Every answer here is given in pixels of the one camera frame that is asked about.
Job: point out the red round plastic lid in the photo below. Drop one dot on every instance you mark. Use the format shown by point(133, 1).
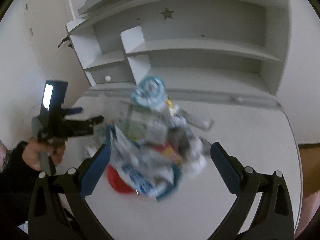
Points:
point(116, 182)

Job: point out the clear plastic packaging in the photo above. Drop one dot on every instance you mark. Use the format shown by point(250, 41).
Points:
point(141, 124)

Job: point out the blue white wrapper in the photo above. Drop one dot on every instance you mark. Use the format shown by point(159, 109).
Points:
point(142, 167)

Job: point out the grey white desk shelf unit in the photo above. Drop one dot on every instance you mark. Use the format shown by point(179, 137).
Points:
point(231, 51)

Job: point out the person's left hand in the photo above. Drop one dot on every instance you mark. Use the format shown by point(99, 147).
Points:
point(31, 153)

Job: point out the left phone on gripper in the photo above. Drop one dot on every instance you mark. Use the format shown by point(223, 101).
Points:
point(52, 100)

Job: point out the crumpled white paper trash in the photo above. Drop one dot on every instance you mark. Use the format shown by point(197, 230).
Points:
point(189, 146)

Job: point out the round blue white lid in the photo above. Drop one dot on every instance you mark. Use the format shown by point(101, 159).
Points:
point(150, 93)

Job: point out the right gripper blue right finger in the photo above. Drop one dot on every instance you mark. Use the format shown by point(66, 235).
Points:
point(228, 167)

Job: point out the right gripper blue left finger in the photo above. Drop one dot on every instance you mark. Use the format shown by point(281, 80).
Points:
point(92, 169)

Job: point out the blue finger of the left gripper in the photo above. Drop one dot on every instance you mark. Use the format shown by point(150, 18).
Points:
point(76, 110)
point(93, 121)

